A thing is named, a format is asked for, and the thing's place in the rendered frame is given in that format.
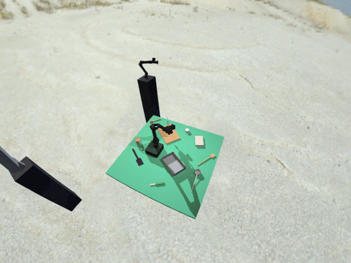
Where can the light brown wooden board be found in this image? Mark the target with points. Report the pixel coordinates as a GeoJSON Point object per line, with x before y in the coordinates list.
{"type": "Point", "coordinates": [169, 138]}

